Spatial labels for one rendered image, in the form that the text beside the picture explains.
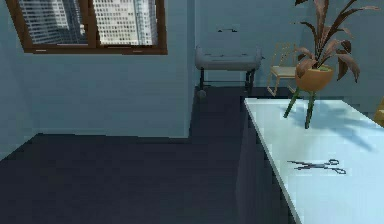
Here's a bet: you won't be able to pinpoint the grey bench with black legs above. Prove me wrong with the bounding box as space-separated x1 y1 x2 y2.
194 44 264 99

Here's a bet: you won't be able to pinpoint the brown house plant orange pot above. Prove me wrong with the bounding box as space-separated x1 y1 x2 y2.
283 0 381 130

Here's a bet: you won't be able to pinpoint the brown framed window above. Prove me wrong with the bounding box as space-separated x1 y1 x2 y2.
4 0 169 56

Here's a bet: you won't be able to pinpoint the grey scissors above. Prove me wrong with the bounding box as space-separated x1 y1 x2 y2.
287 158 347 176

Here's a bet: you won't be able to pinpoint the white top dark cabinet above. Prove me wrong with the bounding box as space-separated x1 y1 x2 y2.
235 96 384 224

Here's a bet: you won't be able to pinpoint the yellow seat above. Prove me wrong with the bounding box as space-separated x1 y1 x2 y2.
373 97 384 128

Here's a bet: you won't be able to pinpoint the pale wire frame chair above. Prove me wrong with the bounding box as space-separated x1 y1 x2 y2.
266 41 300 97

